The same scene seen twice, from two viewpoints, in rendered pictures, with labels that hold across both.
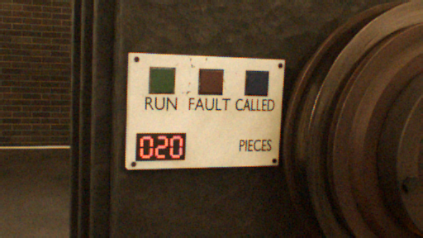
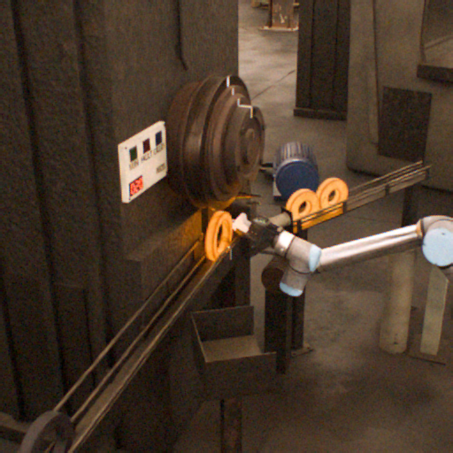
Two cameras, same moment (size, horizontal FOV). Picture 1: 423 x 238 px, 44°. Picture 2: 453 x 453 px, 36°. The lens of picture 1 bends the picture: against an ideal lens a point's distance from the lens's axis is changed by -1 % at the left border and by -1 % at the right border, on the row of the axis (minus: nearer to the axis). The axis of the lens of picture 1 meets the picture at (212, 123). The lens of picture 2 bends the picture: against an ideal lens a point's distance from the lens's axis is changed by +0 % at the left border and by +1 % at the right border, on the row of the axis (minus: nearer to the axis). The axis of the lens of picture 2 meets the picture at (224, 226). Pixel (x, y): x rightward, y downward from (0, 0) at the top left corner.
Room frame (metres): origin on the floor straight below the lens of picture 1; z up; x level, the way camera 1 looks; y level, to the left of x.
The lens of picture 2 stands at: (-0.74, 1.34, 1.89)
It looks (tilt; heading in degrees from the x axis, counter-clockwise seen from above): 25 degrees down; 313
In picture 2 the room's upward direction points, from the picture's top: 1 degrees counter-clockwise
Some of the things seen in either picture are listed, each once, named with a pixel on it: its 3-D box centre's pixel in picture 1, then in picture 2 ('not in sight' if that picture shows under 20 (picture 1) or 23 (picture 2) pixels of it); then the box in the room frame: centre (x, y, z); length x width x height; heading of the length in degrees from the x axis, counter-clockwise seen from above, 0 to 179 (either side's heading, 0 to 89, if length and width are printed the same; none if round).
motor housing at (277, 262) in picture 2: not in sight; (281, 310); (0.86, -0.70, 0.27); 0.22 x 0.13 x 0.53; 110
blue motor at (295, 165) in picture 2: not in sight; (295, 169); (2.04, -2.32, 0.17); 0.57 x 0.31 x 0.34; 130
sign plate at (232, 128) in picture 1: (207, 111); (144, 160); (0.86, 0.01, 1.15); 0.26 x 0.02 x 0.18; 110
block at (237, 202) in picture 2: not in sight; (241, 227); (0.97, -0.56, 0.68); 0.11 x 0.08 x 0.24; 20
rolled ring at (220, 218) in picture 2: not in sight; (218, 235); (0.88, -0.34, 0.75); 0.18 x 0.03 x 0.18; 110
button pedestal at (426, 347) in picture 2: not in sight; (437, 291); (0.42, -1.24, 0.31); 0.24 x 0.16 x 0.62; 110
